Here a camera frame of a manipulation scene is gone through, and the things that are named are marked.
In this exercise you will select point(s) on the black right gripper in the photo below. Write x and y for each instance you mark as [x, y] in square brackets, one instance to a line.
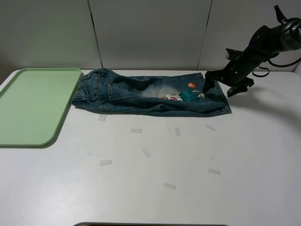
[234, 74]

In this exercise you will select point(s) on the blue children's denim shorts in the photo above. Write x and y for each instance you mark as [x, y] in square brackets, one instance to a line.
[104, 91]

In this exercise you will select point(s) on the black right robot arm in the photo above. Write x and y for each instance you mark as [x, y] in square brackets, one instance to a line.
[264, 45]

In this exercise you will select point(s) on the light green plastic tray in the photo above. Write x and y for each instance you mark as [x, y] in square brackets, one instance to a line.
[33, 104]

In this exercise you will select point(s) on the clear tape piece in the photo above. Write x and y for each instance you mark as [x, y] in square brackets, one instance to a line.
[170, 186]
[105, 162]
[210, 127]
[177, 132]
[136, 130]
[145, 152]
[102, 117]
[214, 171]

